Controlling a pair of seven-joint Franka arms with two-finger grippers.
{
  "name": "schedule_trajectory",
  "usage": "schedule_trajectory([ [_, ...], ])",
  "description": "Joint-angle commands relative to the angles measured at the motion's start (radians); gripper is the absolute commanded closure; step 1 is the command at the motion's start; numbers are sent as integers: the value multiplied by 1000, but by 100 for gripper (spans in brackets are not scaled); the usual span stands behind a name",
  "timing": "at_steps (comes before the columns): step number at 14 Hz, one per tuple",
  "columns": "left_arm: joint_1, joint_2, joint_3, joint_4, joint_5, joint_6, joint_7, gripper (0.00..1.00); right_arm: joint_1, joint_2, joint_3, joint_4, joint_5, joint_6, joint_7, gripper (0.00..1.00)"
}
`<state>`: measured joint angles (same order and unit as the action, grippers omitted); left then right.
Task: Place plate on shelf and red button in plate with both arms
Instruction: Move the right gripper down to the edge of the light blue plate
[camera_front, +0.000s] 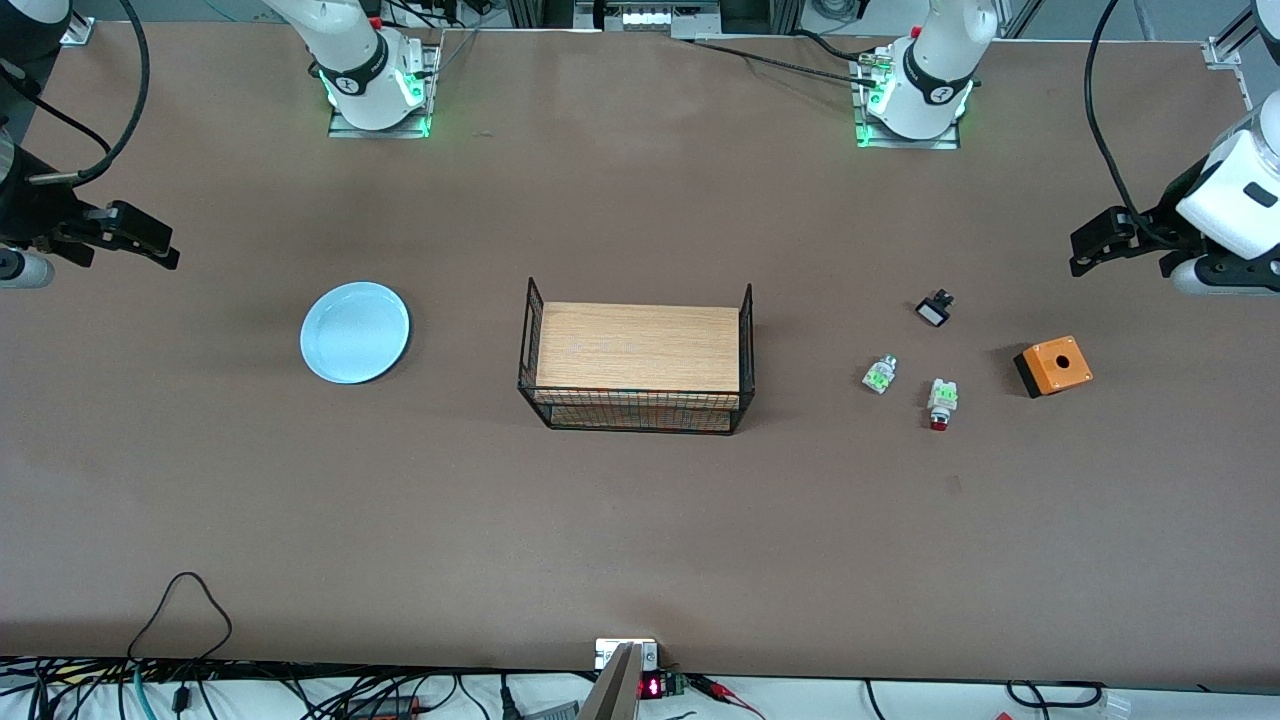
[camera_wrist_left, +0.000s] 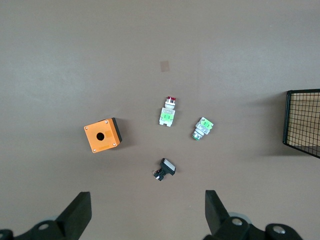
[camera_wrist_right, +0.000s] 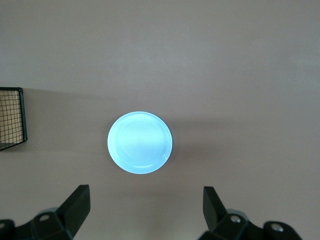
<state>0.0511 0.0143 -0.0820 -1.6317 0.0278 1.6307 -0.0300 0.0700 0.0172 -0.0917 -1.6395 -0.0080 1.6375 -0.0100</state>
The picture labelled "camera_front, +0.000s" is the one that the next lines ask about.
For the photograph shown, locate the light blue round plate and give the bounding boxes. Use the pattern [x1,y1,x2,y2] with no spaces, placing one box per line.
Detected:
[300,282,412,385]

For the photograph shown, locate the orange button box black base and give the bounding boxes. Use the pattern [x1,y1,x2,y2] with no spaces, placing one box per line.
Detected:
[1013,336,1094,399]

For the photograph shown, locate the black power adapter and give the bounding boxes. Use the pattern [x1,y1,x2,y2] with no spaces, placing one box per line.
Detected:
[345,694,423,720]

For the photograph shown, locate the red clip test lead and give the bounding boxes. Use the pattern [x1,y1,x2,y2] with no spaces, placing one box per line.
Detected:
[688,674,767,720]

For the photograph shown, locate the beige flat bar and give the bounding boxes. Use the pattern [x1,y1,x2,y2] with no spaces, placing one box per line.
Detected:
[577,643,642,720]

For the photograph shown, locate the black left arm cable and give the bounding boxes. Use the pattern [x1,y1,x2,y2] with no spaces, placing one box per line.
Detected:
[1086,0,1176,251]

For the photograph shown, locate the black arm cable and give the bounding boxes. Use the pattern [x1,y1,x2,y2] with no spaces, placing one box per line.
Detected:
[1086,0,1176,251]
[28,0,152,187]

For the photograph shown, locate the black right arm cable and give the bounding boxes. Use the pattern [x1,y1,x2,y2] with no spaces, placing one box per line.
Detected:
[28,0,152,187]

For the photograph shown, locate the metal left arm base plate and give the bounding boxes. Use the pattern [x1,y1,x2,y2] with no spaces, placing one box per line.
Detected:
[852,50,963,151]

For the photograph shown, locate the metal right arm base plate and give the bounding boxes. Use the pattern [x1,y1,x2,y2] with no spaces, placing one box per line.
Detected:
[328,40,442,139]

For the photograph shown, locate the thin black table cable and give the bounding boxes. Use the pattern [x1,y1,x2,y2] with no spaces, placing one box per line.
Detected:
[688,38,883,87]

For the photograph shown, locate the black looped cable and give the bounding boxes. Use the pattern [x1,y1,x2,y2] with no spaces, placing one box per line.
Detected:
[127,571,234,720]

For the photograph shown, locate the black flat coiled cable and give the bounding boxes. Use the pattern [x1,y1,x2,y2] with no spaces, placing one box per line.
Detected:
[1005,679,1107,712]

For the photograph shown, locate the black wire rack wooden shelf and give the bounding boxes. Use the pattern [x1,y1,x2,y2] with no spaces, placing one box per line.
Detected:
[517,278,755,436]

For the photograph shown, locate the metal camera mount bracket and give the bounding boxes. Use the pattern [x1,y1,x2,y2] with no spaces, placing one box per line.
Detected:
[595,638,660,672]

